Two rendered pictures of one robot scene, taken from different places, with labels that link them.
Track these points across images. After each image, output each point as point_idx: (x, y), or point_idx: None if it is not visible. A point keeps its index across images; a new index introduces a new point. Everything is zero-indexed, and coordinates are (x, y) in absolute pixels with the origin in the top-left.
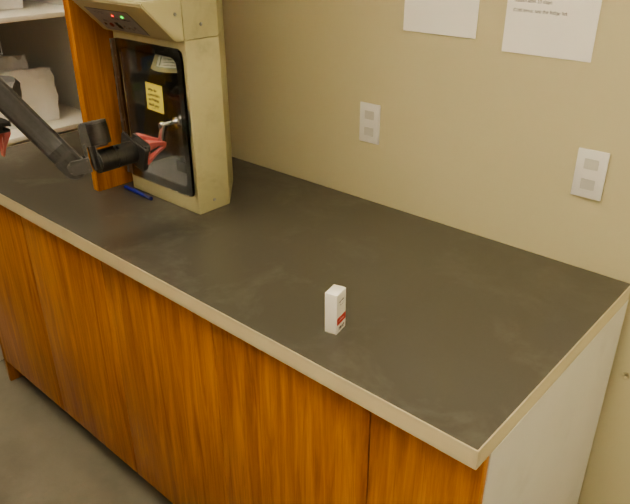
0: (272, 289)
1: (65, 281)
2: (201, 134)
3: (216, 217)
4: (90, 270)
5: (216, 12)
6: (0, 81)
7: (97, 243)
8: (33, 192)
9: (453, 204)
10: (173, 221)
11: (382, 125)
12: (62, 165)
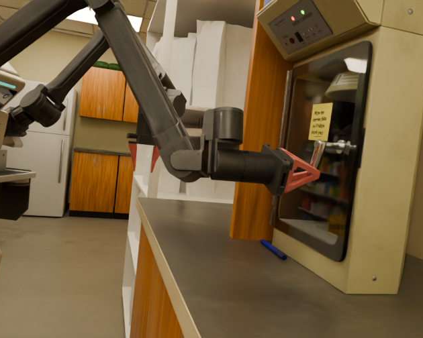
0: None
1: (158, 329)
2: (376, 169)
3: (372, 305)
4: (173, 322)
5: None
6: (136, 44)
7: (179, 280)
8: (172, 224)
9: None
10: (301, 289)
11: None
12: (166, 153)
